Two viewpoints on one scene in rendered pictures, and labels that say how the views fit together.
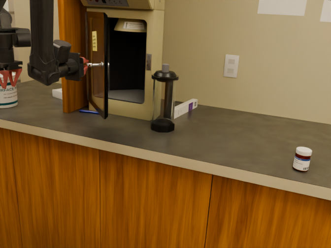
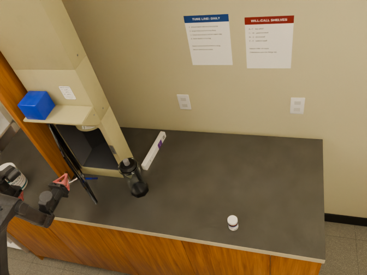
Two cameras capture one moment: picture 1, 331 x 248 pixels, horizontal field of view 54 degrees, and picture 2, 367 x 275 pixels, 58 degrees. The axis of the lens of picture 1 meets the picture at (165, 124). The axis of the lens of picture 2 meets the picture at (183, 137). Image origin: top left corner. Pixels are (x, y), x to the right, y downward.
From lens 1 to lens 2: 1.12 m
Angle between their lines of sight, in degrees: 28
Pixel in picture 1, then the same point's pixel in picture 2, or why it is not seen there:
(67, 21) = (36, 137)
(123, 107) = (107, 172)
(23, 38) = (12, 176)
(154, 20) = (104, 126)
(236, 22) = (177, 72)
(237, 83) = (193, 112)
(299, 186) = (230, 246)
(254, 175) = (203, 241)
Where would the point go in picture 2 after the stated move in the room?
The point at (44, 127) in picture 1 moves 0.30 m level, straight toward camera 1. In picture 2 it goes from (57, 216) to (70, 262)
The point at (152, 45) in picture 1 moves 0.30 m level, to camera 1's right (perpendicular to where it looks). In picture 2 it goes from (111, 141) to (169, 129)
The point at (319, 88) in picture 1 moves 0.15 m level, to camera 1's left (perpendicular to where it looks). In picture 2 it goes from (259, 112) to (232, 118)
